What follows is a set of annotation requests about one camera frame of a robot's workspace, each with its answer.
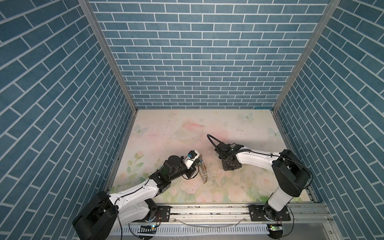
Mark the right corner aluminium post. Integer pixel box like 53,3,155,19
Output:
272,0,343,114

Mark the white cable duct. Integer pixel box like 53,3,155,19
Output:
110,224,269,237

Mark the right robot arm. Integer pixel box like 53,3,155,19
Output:
207,134,313,221

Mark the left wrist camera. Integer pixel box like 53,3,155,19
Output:
183,150,201,169

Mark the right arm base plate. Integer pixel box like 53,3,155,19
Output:
248,203,291,222

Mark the left corner aluminium post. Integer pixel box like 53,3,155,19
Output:
77,0,138,114

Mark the large keyring with chain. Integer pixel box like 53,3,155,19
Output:
198,160,208,184

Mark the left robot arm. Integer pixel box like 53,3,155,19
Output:
72,151,203,240

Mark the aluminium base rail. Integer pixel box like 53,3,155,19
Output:
158,202,333,225

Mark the corner aluminium post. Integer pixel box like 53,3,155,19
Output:
77,0,138,114
272,0,343,114

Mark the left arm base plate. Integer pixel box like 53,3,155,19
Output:
134,206,171,223

